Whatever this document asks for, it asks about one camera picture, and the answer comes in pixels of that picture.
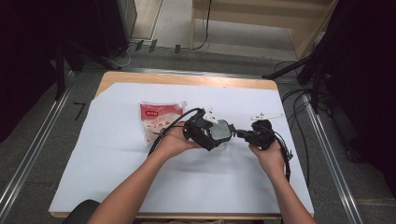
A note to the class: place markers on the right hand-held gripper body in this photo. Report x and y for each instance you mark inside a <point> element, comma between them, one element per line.
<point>263,135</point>

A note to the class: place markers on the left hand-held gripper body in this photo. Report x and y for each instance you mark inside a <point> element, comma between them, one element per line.
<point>199,130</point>

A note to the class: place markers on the red and white spout pouch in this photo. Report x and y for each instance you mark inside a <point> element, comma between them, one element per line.
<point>155,116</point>

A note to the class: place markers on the person's right hand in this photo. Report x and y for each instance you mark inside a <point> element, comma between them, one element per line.
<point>272,160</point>

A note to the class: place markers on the person's left hand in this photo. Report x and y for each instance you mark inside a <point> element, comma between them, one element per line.
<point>172,143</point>

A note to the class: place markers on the white table mat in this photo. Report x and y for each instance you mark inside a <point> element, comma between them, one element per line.
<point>202,189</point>

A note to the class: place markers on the wooden table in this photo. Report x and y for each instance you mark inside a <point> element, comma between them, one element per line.
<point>186,79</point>

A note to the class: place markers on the black metal stand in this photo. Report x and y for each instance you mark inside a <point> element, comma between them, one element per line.
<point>60,71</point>
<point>316,87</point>

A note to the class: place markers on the small black floor foot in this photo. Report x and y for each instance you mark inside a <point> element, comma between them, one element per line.
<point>152,45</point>
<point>138,45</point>
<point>177,48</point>

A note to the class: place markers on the wooden shelf unit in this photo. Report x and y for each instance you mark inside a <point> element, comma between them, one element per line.
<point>249,15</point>

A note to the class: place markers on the dark curtain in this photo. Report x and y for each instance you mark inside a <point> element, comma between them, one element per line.
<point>364,93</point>
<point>28,62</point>

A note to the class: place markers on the black cabinet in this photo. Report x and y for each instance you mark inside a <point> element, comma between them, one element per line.
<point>112,25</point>

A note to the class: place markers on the person's dark clothed knee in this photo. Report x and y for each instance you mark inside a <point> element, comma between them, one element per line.
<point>81,211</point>

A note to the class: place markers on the metal floor rail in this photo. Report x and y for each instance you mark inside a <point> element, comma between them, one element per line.
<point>34,146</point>
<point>193,72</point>
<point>330,161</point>

